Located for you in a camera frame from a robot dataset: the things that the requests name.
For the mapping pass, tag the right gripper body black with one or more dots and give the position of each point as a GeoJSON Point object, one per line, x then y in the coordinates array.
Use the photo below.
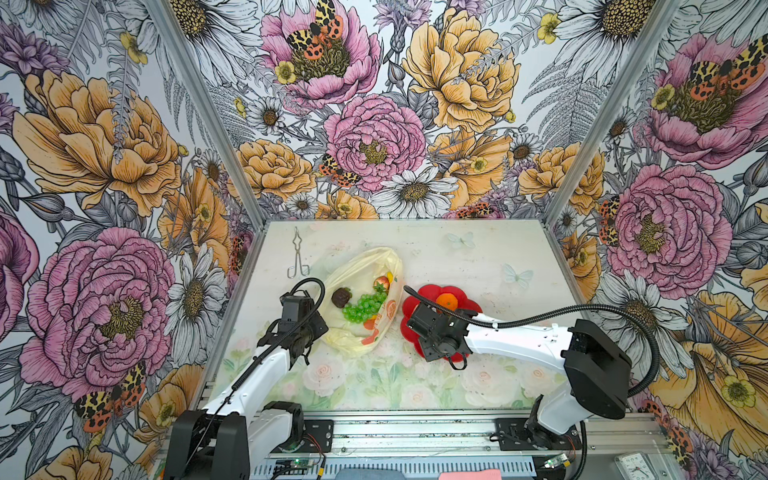
{"type": "Point", "coordinates": [432, 349]}

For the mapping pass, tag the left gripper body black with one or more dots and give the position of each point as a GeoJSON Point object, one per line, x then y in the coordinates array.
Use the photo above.
{"type": "Point", "coordinates": [315, 329]}

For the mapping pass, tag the orange fake fruit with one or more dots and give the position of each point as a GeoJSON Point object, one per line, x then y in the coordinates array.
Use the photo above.
{"type": "Point", "coordinates": [447, 301]}

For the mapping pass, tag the red flower-shaped bowl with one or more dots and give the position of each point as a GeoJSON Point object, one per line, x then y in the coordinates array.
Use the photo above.
{"type": "Point", "coordinates": [427, 295]}

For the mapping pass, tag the translucent yellowish plastic bag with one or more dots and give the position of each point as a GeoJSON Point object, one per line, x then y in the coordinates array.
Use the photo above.
{"type": "Point", "coordinates": [358, 274]}

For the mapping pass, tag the dark purple fake mangosteen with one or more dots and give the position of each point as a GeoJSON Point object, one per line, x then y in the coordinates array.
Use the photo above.
{"type": "Point", "coordinates": [341, 297]}

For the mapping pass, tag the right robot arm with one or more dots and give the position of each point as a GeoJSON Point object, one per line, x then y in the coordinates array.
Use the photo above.
{"type": "Point", "coordinates": [597, 371]}

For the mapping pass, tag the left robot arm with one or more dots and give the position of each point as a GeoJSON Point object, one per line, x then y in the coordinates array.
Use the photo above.
{"type": "Point", "coordinates": [236, 430]}

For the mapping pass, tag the green fake grapes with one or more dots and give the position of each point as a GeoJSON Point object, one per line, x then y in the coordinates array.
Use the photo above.
{"type": "Point", "coordinates": [366, 308]}

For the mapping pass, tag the metal tongs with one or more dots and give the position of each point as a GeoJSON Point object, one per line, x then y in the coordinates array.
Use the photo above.
{"type": "Point", "coordinates": [299, 268]}

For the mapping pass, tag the small circuit board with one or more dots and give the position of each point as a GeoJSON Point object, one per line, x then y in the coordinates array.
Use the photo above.
{"type": "Point", "coordinates": [299, 467]}

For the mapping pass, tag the pink cloth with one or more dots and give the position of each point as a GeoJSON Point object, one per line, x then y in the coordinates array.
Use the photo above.
{"type": "Point", "coordinates": [488, 474]}

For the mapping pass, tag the white clock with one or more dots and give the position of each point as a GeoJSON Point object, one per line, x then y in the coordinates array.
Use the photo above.
{"type": "Point", "coordinates": [635, 466]}

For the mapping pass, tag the aluminium front rail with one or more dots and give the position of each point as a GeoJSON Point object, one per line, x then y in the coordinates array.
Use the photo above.
{"type": "Point", "coordinates": [465, 434]}

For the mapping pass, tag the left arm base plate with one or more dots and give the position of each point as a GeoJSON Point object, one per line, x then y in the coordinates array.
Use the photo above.
{"type": "Point", "coordinates": [317, 437]}

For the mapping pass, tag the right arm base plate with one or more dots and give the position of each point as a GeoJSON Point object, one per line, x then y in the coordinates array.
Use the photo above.
{"type": "Point", "coordinates": [511, 434]}

